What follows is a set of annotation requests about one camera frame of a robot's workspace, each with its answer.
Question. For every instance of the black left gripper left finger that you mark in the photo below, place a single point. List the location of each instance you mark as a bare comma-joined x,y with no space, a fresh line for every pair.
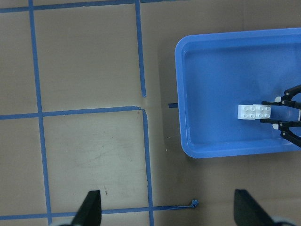
90,211

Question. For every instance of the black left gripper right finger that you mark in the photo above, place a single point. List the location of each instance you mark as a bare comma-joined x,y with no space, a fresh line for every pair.
247,211

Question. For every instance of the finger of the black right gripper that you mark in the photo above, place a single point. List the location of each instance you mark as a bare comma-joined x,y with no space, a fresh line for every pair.
284,127
286,99

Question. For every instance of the white block with studs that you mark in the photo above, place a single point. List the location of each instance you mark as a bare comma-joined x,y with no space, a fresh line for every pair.
262,112

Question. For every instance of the blue plastic tray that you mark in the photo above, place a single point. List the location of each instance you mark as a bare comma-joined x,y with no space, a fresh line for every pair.
216,73

